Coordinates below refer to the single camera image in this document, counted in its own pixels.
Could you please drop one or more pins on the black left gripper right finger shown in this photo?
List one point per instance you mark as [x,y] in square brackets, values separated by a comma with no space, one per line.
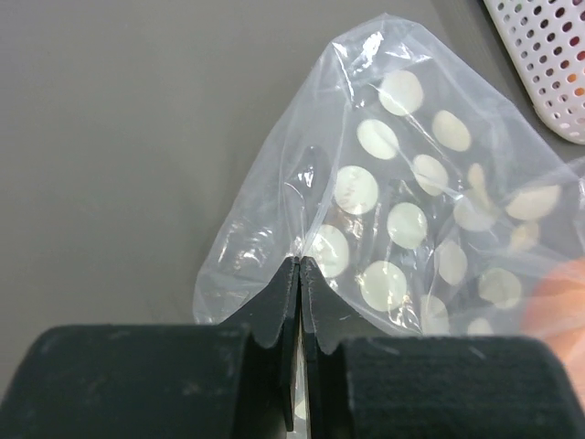
[363,383]

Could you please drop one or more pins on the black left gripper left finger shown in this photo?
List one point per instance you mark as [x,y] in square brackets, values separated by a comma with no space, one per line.
[231,380]

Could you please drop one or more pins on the clear zip top bag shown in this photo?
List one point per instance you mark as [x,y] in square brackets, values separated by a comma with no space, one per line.
[427,201]

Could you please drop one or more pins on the fake peach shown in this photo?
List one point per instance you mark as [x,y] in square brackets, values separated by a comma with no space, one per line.
[555,313]

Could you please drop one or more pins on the white perforated plastic basket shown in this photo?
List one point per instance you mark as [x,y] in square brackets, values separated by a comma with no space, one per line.
[545,41]

